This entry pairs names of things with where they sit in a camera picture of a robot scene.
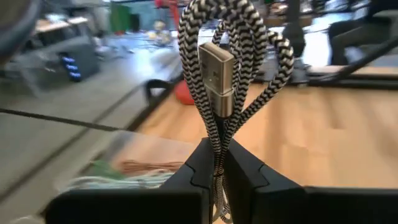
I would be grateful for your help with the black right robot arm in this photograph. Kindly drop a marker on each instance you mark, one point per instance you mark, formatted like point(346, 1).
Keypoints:
point(293, 34)

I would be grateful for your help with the dark computer with blue lights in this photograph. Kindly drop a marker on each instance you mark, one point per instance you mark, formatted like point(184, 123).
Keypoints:
point(77, 62)

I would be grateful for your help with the clear plastic bin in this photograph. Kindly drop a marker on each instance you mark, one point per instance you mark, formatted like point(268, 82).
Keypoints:
point(140, 146)

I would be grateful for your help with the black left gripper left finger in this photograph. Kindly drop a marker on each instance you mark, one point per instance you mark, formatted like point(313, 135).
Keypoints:
point(140, 205)

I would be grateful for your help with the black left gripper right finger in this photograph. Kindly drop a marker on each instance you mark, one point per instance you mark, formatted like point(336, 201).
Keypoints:
point(295, 205)

